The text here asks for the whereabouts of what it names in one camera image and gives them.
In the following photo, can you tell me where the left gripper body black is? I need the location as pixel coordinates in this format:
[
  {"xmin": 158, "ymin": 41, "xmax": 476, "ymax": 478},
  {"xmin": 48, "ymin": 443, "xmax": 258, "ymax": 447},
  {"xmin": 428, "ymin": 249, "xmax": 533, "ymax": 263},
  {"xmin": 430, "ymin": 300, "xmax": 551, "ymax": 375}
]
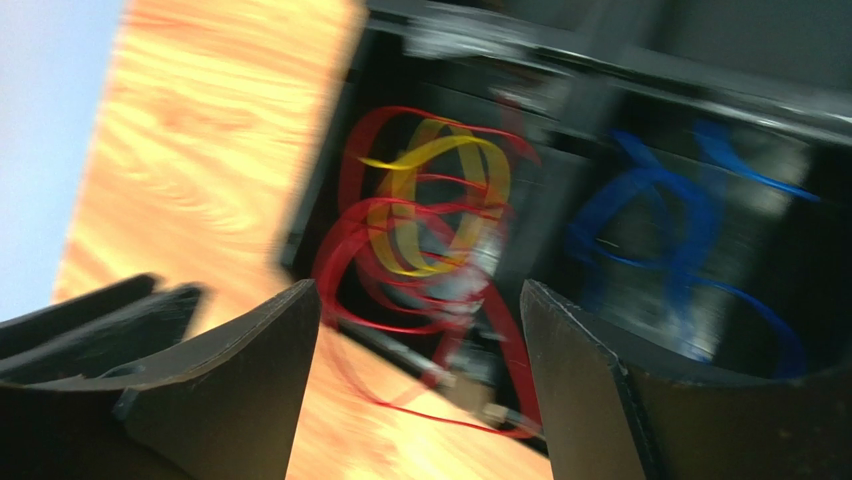
[{"xmin": 1, "ymin": 274, "xmax": 203, "ymax": 383}]

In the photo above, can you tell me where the yellow wire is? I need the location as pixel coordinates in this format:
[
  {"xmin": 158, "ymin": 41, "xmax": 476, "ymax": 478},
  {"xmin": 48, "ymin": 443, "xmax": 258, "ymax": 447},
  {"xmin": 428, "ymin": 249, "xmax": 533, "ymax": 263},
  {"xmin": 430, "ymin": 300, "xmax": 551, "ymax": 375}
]
[{"xmin": 357, "ymin": 118, "xmax": 512, "ymax": 278}]

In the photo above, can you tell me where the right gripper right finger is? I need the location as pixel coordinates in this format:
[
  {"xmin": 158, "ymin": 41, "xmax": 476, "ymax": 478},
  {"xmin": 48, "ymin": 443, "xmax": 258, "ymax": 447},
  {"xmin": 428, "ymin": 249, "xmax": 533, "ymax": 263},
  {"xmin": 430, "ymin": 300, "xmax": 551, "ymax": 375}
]
[{"xmin": 520, "ymin": 280, "xmax": 851, "ymax": 479}]

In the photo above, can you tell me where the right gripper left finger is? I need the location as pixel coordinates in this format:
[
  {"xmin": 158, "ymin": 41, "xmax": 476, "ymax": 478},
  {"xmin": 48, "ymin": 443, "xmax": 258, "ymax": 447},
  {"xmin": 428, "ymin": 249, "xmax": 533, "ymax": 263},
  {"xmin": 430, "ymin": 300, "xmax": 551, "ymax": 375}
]
[{"xmin": 1, "ymin": 281, "xmax": 321, "ymax": 479}]

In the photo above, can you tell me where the black six-compartment tray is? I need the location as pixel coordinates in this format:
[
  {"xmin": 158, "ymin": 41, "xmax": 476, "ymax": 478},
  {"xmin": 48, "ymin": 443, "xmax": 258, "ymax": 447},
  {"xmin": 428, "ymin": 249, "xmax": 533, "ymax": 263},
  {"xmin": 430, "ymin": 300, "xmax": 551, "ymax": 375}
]
[{"xmin": 279, "ymin": 1, "xmax": 851, "ymax": 457}]

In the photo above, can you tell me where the blue wire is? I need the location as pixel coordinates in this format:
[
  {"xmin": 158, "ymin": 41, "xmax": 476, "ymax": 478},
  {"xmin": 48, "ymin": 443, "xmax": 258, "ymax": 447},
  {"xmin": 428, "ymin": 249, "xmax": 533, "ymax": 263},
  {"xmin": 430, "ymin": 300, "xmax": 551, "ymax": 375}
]
[{"xmin": 565, "ymin": 119, "xmax": 821, "ymax": 381}]

